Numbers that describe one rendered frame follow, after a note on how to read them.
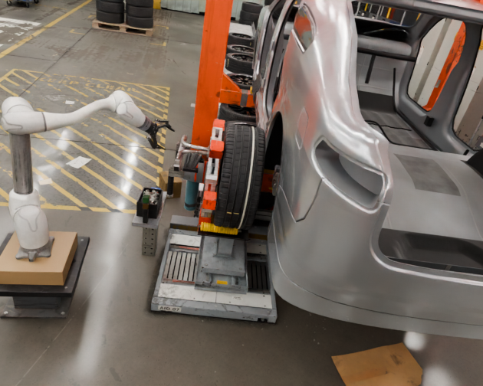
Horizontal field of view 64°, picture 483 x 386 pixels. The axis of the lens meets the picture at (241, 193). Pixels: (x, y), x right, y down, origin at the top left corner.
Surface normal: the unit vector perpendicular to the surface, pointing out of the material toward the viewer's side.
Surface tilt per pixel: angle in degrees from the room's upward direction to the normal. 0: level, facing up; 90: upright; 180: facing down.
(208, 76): 90
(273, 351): 0
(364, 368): 1
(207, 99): 90
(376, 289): 103
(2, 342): 0
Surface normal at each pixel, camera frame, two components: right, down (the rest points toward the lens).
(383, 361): 0.14, -0.83
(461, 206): 0.15, -0.58
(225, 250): 0.01, 0.53
